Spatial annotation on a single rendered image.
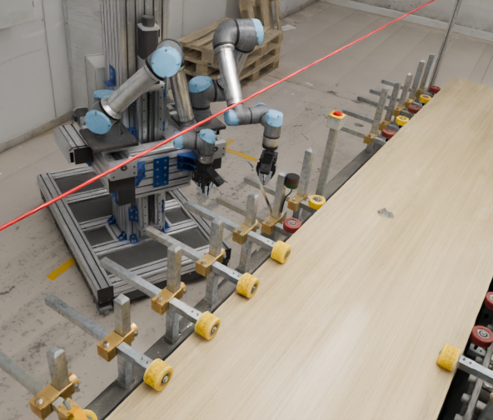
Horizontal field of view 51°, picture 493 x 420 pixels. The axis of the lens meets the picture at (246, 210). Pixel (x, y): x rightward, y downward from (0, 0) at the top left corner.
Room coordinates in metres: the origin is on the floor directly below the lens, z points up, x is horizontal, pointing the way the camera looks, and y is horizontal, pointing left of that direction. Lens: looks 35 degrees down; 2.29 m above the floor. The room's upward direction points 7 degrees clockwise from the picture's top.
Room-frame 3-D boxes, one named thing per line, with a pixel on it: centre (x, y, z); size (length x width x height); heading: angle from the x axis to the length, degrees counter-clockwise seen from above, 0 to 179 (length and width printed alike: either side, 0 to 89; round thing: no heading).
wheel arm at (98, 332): (1.10, 0.42, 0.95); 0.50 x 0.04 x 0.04; 61
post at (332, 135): (2.42, -0.39, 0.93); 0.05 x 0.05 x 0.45; 61
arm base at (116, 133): (2.23, 0.72, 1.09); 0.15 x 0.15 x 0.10
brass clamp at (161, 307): (1.30, 0.23, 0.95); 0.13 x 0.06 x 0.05; 151
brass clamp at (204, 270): (1.52, 0.11, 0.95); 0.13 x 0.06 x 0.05; 151
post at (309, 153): (2.20, -0.26, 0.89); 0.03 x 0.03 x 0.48; 61
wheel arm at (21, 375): (0.91, 0.60, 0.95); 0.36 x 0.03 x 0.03; 61
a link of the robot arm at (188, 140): (2.14, 0.33, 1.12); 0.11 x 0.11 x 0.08; 4
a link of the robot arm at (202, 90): (2.53, 0.31, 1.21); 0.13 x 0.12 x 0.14; 118
